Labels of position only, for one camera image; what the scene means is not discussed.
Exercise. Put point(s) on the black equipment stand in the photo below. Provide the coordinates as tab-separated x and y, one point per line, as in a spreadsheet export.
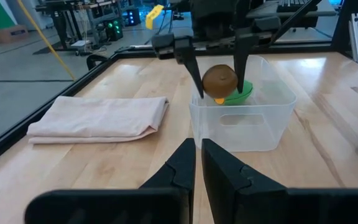
61	18

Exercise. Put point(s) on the green toy fruit orange face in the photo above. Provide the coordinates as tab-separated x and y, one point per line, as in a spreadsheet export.
242	95

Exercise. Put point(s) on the black computer blue lights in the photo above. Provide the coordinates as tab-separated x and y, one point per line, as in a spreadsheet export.
133	17

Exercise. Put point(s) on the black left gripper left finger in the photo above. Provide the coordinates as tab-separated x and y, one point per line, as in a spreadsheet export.
179	174

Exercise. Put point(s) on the black metal table frame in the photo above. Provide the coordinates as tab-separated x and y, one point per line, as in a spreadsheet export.
11	135

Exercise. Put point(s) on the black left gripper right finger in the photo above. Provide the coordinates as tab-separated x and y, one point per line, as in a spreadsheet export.
228	186

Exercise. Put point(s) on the clear plastic container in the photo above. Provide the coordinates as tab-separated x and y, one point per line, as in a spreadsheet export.
244	133

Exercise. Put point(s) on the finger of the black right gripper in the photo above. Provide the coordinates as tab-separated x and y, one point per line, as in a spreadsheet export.
188	53
244	53

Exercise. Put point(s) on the black keyboard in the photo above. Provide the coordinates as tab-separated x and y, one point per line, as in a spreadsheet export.
297	5

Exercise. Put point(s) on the yellow tag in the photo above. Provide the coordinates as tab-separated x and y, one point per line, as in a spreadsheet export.
154	17

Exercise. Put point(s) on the black computer green lights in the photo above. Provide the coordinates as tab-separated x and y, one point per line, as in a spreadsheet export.
113	29

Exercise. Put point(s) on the brown cardboard box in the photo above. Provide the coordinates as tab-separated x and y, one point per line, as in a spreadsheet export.
9	34

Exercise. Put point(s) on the brown toy kiwi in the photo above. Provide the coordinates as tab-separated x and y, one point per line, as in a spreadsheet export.
219	81

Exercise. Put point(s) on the pink folded cloth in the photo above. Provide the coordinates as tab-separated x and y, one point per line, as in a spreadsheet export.
104	118

